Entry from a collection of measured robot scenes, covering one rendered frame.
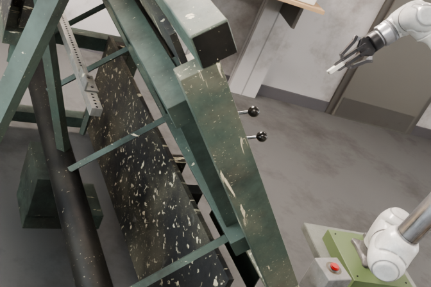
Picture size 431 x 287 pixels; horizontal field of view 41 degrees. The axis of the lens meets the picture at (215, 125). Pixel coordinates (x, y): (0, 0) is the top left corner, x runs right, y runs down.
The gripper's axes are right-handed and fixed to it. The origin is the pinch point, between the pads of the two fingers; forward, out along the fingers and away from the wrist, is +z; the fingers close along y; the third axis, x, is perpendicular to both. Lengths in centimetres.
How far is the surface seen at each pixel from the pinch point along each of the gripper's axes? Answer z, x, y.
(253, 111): 37, 42, 13
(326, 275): 49, 16, -62
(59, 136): 113, -33, 38
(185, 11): 37, 77, 51
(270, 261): 61, 37, -35
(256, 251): 62, 42, -27
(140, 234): 117, -53, -26
